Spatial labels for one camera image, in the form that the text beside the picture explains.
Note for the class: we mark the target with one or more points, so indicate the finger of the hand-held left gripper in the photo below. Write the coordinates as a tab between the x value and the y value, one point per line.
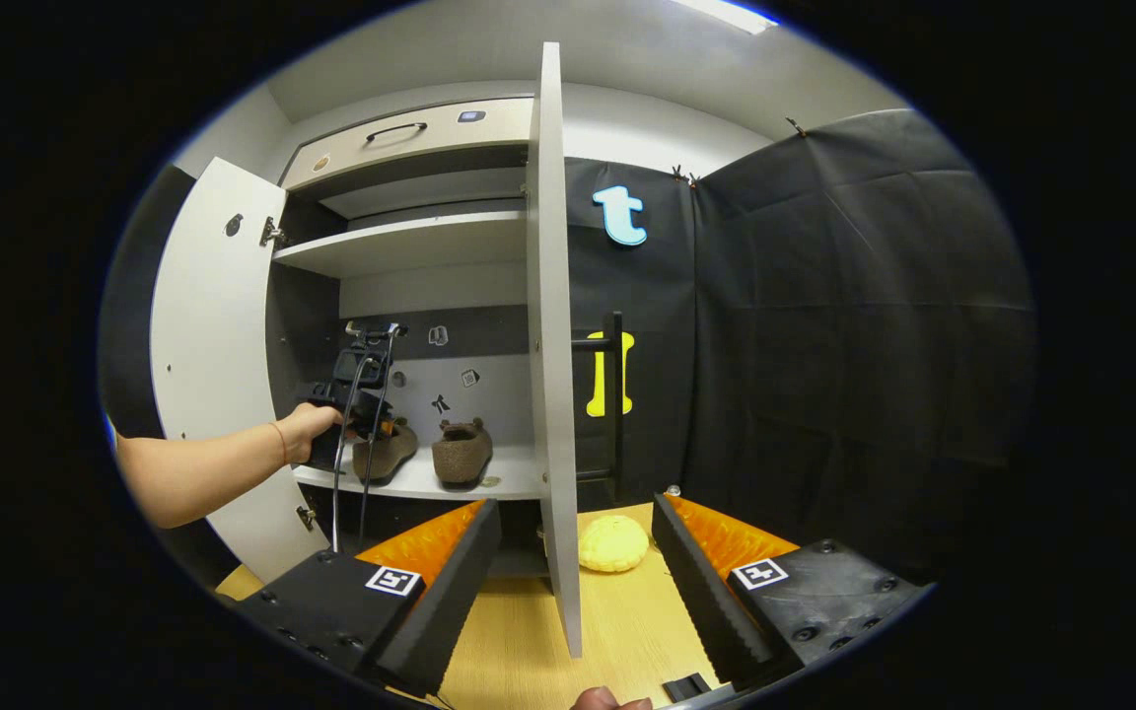
388	430

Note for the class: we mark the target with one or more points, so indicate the white shoe cabinet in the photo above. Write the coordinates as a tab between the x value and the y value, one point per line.
430	291

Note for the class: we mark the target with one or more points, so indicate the metal door hinge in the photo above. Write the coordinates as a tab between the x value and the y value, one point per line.
270	234
307	517

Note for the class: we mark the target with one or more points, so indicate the white cabinet shelf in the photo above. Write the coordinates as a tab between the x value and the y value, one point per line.
509	473
410	245

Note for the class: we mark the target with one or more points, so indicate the brown shoe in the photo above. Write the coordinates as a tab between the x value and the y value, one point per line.
386	456
461	456

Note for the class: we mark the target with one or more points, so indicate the white cabinet drawer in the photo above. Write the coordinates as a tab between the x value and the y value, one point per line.
450	143

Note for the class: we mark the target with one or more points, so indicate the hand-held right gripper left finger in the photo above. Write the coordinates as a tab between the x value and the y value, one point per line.
440	611

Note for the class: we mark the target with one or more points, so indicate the white shoe cabinet door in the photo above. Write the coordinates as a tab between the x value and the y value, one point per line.
223	335
553	345

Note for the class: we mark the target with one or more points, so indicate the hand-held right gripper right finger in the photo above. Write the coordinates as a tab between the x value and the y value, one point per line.
706	602

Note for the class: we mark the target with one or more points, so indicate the long ceiling light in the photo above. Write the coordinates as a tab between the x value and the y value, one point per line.
726	14

